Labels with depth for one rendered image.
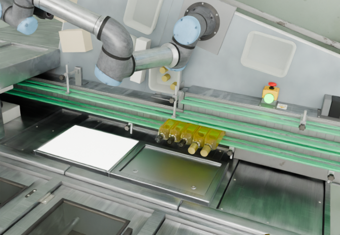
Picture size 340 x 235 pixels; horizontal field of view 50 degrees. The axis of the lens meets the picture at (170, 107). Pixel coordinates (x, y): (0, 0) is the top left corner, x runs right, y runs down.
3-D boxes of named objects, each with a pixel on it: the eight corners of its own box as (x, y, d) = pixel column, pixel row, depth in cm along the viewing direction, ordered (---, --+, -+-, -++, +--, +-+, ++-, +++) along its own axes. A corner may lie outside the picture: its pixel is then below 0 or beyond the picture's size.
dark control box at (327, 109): (321, 108, 175) (320, 115, 168) (325, 93, 172) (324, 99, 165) (339, 112, 173) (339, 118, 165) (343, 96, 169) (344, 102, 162)
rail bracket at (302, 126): (298, 118, 168) (296, 129, 157) (301, 103, 165) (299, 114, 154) (307, 120, 167) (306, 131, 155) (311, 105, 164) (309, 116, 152)
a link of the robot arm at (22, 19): (28, 12, 134) (5, -2, 136) (23, 39, 140) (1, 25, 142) (42, 9, 141) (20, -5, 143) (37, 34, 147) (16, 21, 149)
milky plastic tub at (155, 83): (154, 84, 205) (147, 89, 198) (156, 45, 196) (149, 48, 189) (183, 90, 199) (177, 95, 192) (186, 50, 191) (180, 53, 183)
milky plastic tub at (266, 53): (252, 26, 175) (249, 29, 168) (299, 39, 169) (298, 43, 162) (242, 60, 183) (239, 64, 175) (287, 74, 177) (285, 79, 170)
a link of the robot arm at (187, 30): (211, 20, 169) (201, 26, 157) (199, 45, 176) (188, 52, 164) (188, 8, 170) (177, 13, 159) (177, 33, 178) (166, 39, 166)
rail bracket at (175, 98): (176, 111, 191) (167, 120, 180) (178, 81, 184) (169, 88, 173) (181, 112, 190) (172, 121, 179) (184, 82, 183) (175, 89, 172)
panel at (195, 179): (74, 127, 209) (33, 155, 180) (74, 123, 208) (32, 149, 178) (228, 167, 179) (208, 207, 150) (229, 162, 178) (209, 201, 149)
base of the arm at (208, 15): (193, 0, 178) (185, 4, 170) (220, 13, 175) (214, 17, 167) (182, 29, 186) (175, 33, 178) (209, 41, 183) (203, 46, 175)
